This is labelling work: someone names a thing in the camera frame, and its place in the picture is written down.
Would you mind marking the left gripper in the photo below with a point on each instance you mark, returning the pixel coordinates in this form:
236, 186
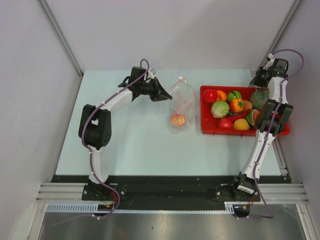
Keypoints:
158, 91

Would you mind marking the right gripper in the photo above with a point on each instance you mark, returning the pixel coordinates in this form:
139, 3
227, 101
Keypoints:
255, 81

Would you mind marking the green toy melon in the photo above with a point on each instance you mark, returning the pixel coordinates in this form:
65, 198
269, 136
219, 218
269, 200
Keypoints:
259, 97

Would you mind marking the clear pink-dotted zip bag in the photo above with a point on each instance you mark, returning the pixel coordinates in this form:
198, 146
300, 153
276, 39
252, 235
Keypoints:
184, 101

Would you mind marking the orange-red toy peach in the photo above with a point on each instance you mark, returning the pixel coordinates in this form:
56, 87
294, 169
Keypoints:
178, 120

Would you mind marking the red toy apple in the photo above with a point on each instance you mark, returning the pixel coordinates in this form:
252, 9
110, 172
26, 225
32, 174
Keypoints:
210, 96

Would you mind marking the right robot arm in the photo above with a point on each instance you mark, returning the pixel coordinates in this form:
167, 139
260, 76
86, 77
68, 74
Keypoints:
270, 122

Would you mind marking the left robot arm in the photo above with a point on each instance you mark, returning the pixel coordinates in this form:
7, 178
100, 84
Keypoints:
95, 129

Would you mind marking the red-yellow toy mango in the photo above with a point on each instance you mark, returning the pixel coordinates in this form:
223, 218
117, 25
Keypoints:
236, 105

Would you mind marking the orange toy tangerine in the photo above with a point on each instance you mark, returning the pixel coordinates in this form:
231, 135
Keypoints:
221, 96

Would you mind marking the red toy chili pepper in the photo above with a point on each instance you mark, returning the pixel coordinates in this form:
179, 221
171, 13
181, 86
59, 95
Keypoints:
236, 117

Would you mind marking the yellow-orange toy apricot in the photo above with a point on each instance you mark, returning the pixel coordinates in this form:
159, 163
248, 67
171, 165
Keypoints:
241, 125

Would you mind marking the green toy cabbage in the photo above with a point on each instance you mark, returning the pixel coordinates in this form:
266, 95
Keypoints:
220, 109

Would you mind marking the red toy tomato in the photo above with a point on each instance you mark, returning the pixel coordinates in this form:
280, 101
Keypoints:
225, 123

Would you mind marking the red plastic tray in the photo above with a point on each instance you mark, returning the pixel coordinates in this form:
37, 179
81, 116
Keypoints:
209, 123

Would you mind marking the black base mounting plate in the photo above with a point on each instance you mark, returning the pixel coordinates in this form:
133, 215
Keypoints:
161, 193

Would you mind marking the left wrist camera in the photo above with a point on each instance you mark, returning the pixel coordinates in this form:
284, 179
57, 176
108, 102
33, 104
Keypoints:
151, 73

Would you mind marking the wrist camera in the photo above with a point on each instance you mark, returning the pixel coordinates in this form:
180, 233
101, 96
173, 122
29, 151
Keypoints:
269, 61
151, 73

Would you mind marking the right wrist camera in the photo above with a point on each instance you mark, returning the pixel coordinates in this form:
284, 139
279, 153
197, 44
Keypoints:
269, 61

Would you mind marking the aluminium frame rail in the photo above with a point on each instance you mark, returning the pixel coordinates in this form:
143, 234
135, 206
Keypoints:
60, 193

